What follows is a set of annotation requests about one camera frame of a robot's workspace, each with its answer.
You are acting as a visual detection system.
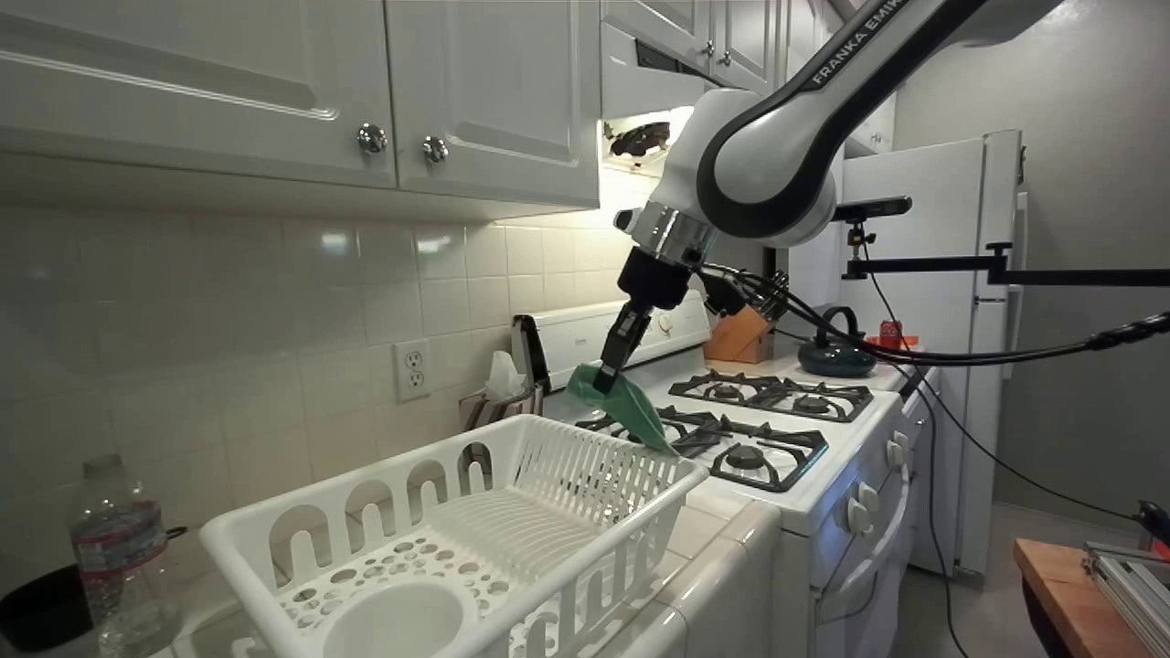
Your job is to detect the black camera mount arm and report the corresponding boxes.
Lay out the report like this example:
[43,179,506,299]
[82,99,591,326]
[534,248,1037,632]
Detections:
[840,215,1170,292]

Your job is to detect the silver aluminium rail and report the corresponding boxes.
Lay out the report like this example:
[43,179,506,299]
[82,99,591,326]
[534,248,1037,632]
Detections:
[1083,536,1170,658]

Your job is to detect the thin black cable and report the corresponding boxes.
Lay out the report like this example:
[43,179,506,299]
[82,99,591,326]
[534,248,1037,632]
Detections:
[862,275,1153,530]

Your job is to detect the clear plastic water bottle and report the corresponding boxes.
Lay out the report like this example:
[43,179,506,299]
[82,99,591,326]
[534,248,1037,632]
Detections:
[65,454,188,658]

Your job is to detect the small black device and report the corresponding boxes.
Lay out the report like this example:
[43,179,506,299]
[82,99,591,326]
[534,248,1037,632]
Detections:
[606,118,676,159]

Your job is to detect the white plastic dish basket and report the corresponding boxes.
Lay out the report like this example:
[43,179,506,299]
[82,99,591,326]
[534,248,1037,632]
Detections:
[196,411,714,658]

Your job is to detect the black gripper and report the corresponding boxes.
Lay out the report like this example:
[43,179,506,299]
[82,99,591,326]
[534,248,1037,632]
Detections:
[591,246,698,378]

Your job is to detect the black stove burner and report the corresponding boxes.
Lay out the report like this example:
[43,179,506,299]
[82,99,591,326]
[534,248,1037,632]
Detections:
[721,443,773,483]

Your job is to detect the wooden table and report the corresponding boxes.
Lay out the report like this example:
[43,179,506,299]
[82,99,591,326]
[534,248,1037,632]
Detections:
[1009,533,1170,658]

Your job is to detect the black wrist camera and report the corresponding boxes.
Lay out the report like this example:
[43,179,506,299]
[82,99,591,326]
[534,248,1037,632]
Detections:
[698,270,752,321]

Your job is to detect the black cast iron stove grate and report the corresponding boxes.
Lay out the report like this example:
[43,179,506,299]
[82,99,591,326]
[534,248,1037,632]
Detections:
[575,398,832,495]
[664,364,879,428]

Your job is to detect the white range hood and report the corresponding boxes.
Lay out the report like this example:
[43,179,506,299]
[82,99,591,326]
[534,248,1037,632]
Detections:
[598,17,784,185]

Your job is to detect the green rag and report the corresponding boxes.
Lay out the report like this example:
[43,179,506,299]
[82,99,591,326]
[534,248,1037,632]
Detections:
[563,358,680,458]

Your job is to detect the wide white cabinet door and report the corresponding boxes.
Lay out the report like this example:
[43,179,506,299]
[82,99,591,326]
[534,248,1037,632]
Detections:
[0,0,402,193]

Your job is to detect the white gas stove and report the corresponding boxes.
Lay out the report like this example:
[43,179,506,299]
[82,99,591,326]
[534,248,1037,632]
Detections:
[509,297,942,658]

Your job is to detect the white wall outlet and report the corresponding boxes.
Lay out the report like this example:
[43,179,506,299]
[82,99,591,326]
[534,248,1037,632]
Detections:
[390,336,439,407]

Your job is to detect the black stereo camera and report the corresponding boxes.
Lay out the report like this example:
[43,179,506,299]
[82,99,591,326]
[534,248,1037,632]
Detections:
[831,193,919,226]

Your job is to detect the white plastic holder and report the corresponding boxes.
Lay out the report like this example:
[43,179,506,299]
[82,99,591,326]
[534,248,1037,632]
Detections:
[463,346,550,432]

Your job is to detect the white stove knob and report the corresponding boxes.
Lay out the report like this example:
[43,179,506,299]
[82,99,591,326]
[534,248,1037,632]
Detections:
[881,424,919,474]
[840,480,881,542]

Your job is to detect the hanging black cable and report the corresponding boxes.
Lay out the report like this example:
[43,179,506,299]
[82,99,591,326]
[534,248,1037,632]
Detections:
[897,358,974,658]

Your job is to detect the wooden knife block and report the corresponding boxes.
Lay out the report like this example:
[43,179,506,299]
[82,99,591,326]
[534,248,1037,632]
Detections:
[701,302,779,364]

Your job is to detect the black kettle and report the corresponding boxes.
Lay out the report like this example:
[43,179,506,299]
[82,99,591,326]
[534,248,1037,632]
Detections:
[793,302,881,378]

